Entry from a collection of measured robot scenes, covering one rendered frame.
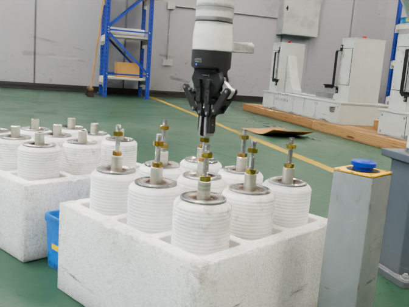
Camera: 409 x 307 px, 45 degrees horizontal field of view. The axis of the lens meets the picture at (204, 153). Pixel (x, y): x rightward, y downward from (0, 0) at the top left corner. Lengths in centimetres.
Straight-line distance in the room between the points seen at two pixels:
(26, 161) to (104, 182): 31
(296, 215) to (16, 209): 62
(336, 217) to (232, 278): 20
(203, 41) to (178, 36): 653
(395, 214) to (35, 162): 84
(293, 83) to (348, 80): 125
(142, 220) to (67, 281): 25
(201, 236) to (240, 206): 11
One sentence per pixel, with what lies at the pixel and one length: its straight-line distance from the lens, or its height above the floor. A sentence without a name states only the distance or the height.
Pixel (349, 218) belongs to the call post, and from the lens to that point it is 84.
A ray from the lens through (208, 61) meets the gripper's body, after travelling 91.
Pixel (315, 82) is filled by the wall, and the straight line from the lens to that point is 829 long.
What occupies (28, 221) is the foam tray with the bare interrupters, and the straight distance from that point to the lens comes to 118.
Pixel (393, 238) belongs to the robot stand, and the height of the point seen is 10.
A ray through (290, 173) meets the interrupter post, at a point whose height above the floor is 27.
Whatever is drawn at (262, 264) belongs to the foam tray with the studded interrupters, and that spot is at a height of 15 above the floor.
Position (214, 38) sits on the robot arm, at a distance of 91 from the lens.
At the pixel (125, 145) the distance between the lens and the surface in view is 133.
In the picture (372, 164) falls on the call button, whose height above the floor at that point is 33.
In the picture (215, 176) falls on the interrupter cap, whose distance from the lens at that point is 96.
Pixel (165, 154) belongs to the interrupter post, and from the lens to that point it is 104.
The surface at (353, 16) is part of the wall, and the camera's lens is 863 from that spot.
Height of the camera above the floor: 46
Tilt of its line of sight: 10 degrees down
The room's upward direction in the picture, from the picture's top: 4 degrees clockwise
